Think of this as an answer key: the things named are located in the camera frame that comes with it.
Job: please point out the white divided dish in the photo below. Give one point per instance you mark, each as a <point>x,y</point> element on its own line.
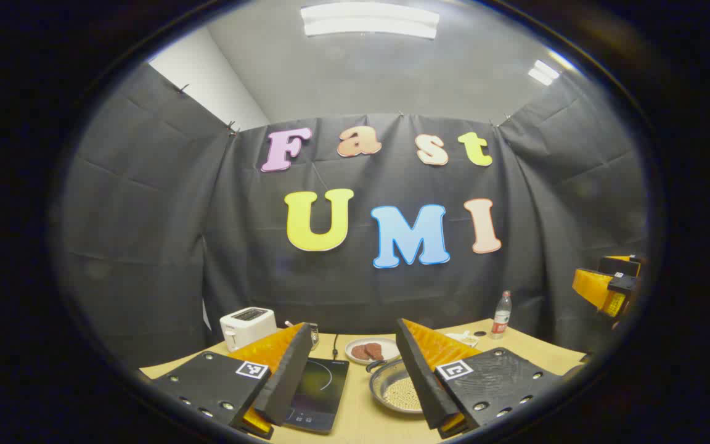
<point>463,338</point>

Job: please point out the pile of soybeans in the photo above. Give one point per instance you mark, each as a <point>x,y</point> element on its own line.
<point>405,394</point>

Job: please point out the black induction cooktop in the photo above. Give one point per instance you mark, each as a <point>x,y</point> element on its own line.
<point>321,394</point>

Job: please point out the clear plastic water bottle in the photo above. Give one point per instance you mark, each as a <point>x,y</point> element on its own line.
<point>500,317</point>

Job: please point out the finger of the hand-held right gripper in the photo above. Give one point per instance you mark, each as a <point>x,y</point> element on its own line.
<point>595,290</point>
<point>621,264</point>

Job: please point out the white round plate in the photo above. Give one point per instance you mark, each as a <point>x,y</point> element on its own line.
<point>386,343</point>

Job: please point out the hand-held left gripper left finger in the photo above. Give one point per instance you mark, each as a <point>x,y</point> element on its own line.
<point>287,376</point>

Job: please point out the brown meat patty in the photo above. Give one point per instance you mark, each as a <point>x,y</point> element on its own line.
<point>360,352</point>
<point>376,351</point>

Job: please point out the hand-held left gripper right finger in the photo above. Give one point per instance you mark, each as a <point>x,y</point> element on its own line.
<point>420,376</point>

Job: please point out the black backdrop cloth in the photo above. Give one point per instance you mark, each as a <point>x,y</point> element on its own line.
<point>361,290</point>

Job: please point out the small ceiling light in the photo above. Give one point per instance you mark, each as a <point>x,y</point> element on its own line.
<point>543,72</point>

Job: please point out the white toaster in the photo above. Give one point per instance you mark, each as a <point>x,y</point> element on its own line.
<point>245,327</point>

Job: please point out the long ceiling light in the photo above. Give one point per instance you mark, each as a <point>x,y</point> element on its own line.
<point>370,20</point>

